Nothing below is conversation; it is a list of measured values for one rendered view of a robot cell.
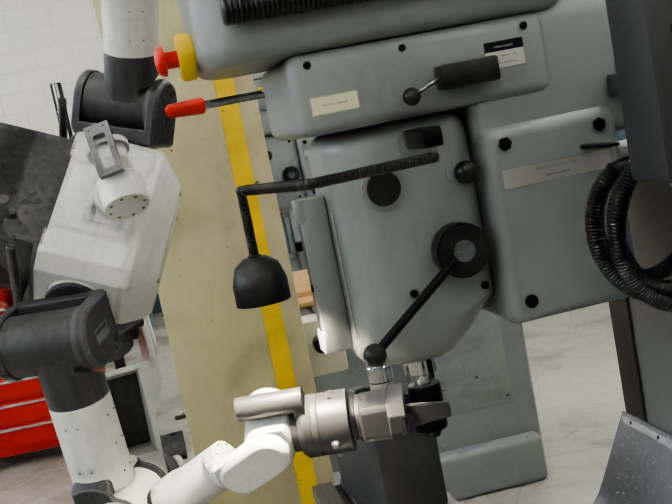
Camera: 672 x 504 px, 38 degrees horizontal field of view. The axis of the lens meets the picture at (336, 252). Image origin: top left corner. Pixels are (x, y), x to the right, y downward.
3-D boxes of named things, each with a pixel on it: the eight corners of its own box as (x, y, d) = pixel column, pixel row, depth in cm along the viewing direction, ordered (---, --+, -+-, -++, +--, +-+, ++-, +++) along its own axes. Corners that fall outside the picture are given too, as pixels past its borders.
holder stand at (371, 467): (390, 524, 172) (369, 417, 169) (342, 490, 192) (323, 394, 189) (449, 502, 176) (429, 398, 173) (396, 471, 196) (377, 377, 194)
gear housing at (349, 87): (300, 139, 116) (284, 56, 115) (271, 142, 140) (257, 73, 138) (556, 88, 122) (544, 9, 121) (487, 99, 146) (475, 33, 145)
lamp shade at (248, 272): (227, 307, 127) (217, 261, 126) (274, 293, 131) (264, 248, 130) (252, 310, 121) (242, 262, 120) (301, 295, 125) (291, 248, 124)
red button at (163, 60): (158, 77, 122) (151, 45, 121) (157, 79, 126) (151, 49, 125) (184, 72, 123) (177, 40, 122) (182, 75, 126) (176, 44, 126)
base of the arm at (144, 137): (87, 155, 168) (59, 132, 157) (105, 86, 170) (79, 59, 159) (168, 167, 165) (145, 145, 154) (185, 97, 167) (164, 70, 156)
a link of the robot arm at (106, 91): (103, 38, 162) (107, 116, 169) (77, 52, 155) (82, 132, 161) (168, 47, 160) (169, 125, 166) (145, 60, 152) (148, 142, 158)
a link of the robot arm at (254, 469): (300, 463, 133) (230, 510, 138) (299, 418, 140) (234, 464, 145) (267, 438, 130) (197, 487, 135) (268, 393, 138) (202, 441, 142)
